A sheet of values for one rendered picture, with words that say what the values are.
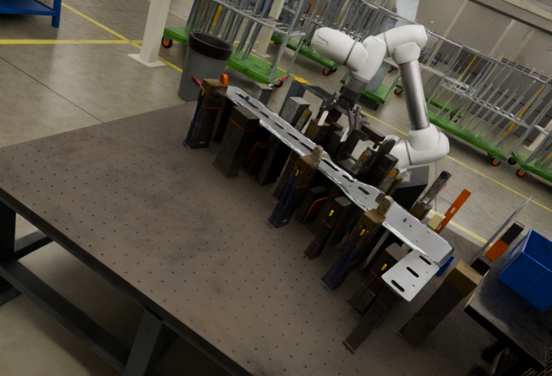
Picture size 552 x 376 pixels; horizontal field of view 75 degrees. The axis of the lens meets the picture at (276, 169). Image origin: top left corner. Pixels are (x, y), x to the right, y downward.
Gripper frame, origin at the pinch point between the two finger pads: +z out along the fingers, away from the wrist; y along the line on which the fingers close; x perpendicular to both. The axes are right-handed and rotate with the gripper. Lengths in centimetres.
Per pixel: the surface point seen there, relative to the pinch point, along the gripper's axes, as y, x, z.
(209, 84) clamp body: 57, 24, 7
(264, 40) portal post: 462, -445, 82
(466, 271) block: -73, 14, 8
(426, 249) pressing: -59, 7, 14
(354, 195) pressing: -26.9, 9.5, 13.5
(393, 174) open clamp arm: -29.3, -14.4, 5.2
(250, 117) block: 30.3, 19.1, 10.4
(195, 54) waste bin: 241, -110, 57
